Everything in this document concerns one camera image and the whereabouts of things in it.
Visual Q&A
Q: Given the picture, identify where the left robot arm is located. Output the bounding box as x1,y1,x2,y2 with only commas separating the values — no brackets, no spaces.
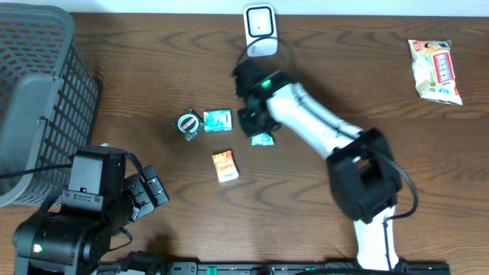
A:
13,146,169,274

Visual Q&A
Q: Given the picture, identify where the white yellow chip bag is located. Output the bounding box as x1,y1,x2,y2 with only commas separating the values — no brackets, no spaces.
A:
408,40,463,105

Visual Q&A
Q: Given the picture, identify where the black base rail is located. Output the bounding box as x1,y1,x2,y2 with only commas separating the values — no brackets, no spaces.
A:
95,261,452,275

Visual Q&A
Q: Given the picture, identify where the white barcode scanner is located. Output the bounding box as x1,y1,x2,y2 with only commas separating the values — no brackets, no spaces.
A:
243,4,278,57

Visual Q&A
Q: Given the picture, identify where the teal white snack packet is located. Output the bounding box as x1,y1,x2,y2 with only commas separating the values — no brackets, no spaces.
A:
251,133,274,146

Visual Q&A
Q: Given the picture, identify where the orange snack packet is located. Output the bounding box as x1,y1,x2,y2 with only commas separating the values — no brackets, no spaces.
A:
212,150,239,183

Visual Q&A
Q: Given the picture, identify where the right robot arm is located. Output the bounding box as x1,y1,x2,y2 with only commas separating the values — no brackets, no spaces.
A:
232,59,401,270

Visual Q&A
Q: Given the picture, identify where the dark grey plastic basket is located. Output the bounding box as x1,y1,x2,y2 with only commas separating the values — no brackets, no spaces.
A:
1,3,100,207

